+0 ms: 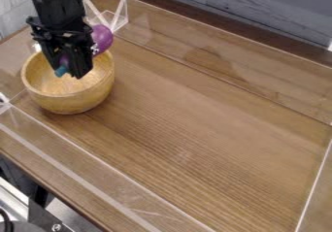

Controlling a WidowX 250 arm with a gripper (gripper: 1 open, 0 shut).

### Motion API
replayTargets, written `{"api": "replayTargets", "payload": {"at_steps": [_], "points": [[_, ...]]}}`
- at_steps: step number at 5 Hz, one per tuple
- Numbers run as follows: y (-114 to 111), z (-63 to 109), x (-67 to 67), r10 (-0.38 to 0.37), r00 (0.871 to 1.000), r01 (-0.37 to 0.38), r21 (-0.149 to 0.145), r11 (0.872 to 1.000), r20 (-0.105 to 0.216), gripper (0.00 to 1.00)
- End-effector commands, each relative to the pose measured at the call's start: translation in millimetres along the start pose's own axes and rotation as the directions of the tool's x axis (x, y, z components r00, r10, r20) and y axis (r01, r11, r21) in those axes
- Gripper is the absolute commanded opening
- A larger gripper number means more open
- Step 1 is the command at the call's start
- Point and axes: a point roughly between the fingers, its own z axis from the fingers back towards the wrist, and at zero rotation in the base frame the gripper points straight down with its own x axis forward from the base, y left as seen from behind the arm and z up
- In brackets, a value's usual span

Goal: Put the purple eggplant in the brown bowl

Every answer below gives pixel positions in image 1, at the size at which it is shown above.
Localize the clear acrylic corner bracket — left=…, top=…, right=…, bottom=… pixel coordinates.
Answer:
left=83, top=0, right=128, bottom=33

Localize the brown wooden bowl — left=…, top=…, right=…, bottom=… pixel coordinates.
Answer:
left=22, top=51, right=116, bottom=115

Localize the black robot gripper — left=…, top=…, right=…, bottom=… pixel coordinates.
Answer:
left=26, top=0, right=94, bottom=79

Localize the black metal table bracket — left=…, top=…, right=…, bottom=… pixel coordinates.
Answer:
left=27, top=200, right=75, bottom=232

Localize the clear acrylic tray wall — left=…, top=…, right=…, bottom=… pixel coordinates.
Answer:
left=0, top=0, right=332, bottom=232

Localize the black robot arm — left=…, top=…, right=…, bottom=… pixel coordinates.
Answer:
left=26, top=0, right=95, bottom=79

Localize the purple toy eggplant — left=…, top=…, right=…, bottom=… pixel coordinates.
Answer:
left=55, top=24, right=114, bottom=78

